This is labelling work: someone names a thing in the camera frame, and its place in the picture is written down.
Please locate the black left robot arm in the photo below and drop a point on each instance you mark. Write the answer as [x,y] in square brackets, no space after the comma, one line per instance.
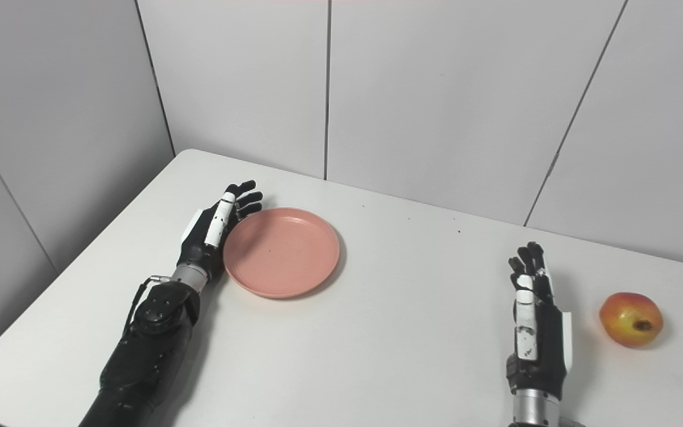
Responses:
[146,350]

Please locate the red yellow pomegranate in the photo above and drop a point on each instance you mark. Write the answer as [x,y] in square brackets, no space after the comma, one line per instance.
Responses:
[629,317]

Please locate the pink round plate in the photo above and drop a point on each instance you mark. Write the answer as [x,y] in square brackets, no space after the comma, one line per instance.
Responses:
[282,252]

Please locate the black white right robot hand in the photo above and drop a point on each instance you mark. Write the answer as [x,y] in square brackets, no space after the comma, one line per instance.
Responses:
[543,344]

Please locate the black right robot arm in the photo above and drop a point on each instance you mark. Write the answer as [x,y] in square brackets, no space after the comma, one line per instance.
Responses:
[531,409]

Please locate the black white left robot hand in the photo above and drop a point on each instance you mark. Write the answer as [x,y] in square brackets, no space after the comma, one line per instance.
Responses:
[199,243]

